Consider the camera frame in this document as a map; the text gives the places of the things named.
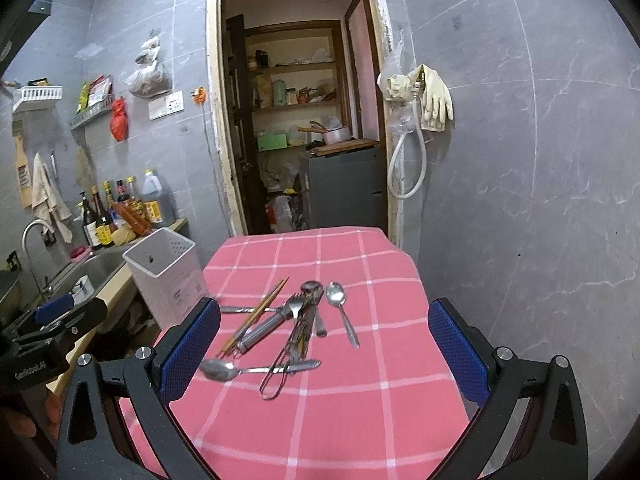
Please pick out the dark grey cabinet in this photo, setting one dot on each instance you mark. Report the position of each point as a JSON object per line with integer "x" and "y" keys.
{"x": 344, "y": 189}

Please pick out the red plastic bag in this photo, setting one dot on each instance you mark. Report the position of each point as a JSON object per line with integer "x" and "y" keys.
{"x": 119, "y": 120}

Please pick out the steel fork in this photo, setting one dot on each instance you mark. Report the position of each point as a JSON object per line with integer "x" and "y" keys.
{"x": 296, "y": 306}

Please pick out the steel handled peeler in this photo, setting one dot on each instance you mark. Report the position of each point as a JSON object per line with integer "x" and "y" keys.
{"x": 262, "y": 330}

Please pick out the person's left hand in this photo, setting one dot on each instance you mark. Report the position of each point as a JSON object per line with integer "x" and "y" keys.
{"x": 25, "y": 422}

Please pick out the cream rubber gloves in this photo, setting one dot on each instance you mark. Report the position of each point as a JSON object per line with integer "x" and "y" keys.
{"x": 434, "y": 95}

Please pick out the dark soy sauce bottle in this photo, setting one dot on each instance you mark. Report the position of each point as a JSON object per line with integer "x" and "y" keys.
{"x": 89, "y": 223}

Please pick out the green box on shelf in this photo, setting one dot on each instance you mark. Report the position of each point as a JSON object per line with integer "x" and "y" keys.
{"x": 267, "y": 142}

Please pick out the clear bag of dried goods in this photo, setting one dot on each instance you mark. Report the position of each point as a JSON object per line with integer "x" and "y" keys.
{"x": 150, "y": 78}

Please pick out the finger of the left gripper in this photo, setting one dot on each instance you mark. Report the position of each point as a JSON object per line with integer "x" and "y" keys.
{"x": 53, "y": 309}
{"x": 80, "y": 321}

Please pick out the beige hanging towel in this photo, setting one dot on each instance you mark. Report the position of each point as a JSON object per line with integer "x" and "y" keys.
{"x": 47, "y": 202}

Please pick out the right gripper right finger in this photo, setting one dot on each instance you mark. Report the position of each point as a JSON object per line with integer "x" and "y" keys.
{"x": 551, "y": 442}

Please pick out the wire handled tool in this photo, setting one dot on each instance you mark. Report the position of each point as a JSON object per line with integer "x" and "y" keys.
{"x": 272, "y": 384}

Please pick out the white wall rack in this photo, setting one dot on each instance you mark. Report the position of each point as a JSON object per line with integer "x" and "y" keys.
{"x": 26, "y": 99}

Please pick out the wooden cutting board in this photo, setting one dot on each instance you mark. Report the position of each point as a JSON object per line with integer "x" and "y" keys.
{"x": 24, "y": 180}

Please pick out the white wall socket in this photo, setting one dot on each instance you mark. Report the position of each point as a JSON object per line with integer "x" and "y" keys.
{"x": 166, "y": 105}

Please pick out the chrome sink faucet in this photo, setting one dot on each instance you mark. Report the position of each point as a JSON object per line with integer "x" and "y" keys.
{"x": 40, "y": 259}

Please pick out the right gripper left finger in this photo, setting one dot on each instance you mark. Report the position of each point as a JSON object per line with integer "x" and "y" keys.
{"x": 95, "y": 442}

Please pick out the large oil jug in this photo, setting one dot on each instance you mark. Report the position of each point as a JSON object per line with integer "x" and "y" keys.
{"x": 156, "y": 201}

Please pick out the steel spoon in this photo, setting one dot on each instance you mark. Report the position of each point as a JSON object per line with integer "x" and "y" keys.
{"x": 223, "y": 371}
{"x": 336, "y": 296}

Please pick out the steel sink basin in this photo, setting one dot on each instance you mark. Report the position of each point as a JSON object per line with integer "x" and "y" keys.
{"x": 100, "y": 269}

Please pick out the white perforated utensil holder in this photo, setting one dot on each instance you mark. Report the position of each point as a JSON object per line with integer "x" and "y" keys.
{"x": 168, "y": 275}

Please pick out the grey wall shelf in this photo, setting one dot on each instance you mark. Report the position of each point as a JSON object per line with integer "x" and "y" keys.
{"x": 91, "y": 113}

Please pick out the pink checkered tablecloth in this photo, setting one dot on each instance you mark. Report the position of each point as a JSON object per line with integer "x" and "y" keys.
{"x": 388, "y": 410}

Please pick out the wooden chopsticks pair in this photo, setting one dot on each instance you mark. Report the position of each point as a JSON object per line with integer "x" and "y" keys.
{"x": 252, "y": 318}

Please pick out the metal pot on cabinet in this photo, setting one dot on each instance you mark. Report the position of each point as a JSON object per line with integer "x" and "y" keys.
{"x": 330, "y": 135}

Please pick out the white mug in sink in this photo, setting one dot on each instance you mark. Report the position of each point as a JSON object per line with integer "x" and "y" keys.
{"x": 82, "y": 290}

